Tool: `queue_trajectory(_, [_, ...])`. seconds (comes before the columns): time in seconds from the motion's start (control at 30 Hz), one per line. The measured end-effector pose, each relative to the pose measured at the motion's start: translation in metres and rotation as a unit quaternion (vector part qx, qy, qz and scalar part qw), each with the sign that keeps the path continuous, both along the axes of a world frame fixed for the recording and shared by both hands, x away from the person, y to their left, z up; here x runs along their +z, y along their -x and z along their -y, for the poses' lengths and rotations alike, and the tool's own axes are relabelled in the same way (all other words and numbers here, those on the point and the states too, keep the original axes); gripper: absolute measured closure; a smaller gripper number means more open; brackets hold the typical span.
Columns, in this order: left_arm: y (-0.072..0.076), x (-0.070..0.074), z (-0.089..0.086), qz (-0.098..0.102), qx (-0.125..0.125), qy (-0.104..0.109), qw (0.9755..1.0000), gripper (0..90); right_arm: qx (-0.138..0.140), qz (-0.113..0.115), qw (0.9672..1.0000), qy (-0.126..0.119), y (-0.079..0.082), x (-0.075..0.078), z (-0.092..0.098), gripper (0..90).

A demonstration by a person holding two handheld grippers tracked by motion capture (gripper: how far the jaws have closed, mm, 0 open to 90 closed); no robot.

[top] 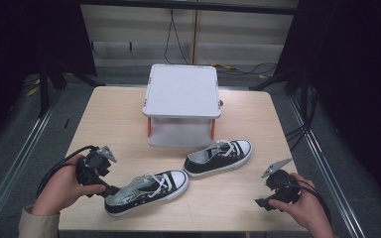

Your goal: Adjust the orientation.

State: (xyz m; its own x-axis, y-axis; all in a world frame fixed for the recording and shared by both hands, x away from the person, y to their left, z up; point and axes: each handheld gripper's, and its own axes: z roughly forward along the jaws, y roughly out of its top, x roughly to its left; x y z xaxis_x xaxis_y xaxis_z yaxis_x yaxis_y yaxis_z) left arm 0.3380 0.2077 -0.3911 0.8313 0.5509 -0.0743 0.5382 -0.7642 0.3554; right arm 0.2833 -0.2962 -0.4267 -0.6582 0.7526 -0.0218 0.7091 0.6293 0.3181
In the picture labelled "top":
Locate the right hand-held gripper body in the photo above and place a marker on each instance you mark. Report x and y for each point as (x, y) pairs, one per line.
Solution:
(282, 185)

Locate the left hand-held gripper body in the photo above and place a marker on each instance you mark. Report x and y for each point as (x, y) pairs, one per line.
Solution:
(91, 168)

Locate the black canvas sneaker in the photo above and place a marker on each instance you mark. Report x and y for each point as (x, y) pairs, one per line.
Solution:
(135, 200)
(208, 163)

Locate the person's right hand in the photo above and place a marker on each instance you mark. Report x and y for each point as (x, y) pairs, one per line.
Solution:
(307, 208)

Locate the person's left hand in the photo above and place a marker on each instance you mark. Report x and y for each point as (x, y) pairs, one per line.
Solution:
(61, 188)

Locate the black stand leg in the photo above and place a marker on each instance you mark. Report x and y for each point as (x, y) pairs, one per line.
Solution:
(271, 81)
(43, 92)

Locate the black curtain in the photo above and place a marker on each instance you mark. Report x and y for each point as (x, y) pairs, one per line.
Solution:
(354, 66)
(20, 43)

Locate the black overhead bar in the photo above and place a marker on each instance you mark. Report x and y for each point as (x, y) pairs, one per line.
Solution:
(191, 6)

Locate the metal floor rail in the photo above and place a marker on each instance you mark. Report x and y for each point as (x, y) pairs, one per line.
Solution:
(16, 165)
(327, 172)

